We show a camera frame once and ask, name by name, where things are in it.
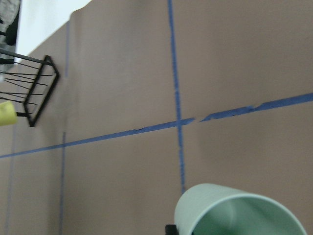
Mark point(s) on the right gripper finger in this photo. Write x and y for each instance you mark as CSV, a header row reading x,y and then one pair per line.
x,y
171,229

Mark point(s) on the light green cup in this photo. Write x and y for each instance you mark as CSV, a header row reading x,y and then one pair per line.
x,y
209,209

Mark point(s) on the yellow cup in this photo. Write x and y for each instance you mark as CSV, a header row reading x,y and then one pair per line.
x,y
8,115

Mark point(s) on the black wire cup rack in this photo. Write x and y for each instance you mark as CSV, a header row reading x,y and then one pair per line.
x,y
27,82

